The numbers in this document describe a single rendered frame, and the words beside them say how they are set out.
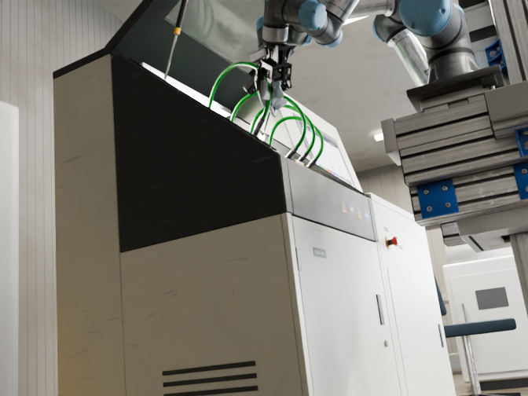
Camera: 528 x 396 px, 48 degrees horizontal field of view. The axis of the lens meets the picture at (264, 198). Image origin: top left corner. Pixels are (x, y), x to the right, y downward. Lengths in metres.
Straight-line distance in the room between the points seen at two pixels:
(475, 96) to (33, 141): 3.22
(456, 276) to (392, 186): 5.12
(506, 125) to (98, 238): 1.22
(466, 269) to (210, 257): 3.92
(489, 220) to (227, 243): 0.68
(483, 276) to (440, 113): 3.87
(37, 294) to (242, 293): 2.55
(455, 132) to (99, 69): 1.18
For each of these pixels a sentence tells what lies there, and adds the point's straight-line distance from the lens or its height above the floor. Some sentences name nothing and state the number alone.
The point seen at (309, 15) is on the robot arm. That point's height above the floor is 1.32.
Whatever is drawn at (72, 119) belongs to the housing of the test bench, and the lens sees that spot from 2.12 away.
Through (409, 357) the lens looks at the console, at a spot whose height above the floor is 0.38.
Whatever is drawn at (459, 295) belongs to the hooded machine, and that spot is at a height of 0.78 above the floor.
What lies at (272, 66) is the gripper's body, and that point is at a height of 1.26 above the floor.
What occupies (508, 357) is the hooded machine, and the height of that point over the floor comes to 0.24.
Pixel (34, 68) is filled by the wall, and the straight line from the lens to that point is 4.46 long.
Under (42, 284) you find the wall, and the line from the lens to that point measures 4.02.
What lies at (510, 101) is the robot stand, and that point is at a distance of 1.41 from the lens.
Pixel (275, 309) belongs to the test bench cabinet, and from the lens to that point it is 1.51.
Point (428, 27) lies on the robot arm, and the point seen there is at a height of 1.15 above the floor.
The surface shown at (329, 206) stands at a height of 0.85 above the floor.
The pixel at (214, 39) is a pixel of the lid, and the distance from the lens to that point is 2.26.
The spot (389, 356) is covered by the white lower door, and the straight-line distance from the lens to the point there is 2.04.
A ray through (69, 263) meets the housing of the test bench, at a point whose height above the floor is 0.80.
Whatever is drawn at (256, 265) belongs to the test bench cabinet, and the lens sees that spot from 1.55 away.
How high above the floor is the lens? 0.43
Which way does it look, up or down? 15 degrees up
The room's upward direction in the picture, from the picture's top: 6 degrees counter-clockwise
